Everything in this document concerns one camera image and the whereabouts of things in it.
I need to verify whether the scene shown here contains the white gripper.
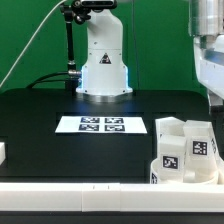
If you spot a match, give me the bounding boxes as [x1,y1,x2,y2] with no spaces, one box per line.
[193,34,224,114]

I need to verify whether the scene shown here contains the white round stool seat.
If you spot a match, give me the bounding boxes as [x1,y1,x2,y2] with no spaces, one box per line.
[149,159,224,185]

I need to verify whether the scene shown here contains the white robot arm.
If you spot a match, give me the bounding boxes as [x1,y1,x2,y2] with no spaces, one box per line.
[75,0,224,112]

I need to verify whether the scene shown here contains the paper sheet with tags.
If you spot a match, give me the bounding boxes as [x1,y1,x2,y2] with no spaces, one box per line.
[55,116,147,134]

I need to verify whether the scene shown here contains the white block at left edge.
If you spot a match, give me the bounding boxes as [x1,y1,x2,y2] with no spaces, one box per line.
[0,142,6,165]

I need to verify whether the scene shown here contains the black camera stand pole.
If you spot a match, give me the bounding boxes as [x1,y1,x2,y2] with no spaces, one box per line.
[59,0,118,92]

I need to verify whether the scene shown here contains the white cable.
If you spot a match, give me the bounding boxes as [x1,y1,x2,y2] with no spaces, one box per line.
[0,0,68,89]

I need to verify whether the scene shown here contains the black cables on table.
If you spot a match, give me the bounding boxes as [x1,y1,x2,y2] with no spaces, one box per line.
[25,71,78,90]

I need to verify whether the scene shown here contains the white front fence rail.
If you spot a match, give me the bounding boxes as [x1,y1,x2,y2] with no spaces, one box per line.
[0,183,224,212]

